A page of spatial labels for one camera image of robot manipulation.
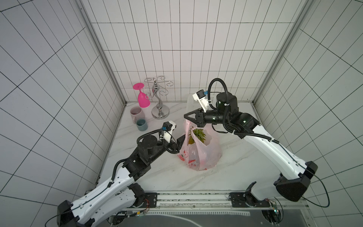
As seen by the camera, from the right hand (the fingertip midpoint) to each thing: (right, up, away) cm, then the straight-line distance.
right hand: (185, 112), depth 62 cm
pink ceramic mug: (-36, 0, +42) cm, 56 cm away
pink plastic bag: (+6, -21, +4) cm, 22 cm away
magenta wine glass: (-29, +9, +35) cm, 47 cm away
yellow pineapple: (+8, -12, +15) cm, 21 cm away
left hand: (-3, -10, +6) cm, 12 cm away
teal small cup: (-31, -9, +37) cm, 49 cm away
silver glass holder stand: (-20, +1, +49) cm, 53 cm away
